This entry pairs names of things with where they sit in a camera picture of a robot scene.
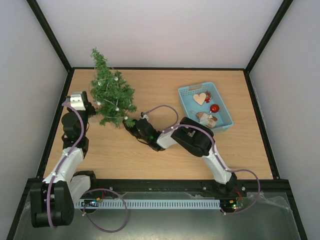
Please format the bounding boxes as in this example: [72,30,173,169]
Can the fairy light string white beads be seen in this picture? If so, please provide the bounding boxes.
[90,65,137,122]

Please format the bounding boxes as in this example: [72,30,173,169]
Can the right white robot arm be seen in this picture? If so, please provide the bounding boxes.
[125,117,237,196]

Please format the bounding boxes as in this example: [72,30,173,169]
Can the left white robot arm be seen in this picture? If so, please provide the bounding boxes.
[30,100,96,229]

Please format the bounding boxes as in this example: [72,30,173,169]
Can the small green christmas tree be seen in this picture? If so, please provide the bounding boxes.
[88,47,138,129]

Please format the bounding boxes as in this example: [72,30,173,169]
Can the wooden heart ornament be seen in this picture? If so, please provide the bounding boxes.
[193,92,207,106]

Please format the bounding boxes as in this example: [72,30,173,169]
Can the white cable duct rail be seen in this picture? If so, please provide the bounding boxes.
[74,199,221,210]

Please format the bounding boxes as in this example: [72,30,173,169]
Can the black frame rail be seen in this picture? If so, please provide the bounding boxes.
[30,178,291,197]

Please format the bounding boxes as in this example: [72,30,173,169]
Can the red ball ornament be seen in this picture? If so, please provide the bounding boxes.
[210,104,220,113]

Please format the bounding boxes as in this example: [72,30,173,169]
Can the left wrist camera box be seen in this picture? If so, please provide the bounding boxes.
[69,91,88,111]

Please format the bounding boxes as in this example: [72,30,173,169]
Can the light blue plastic basket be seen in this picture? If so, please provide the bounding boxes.
[178,82,234,133]

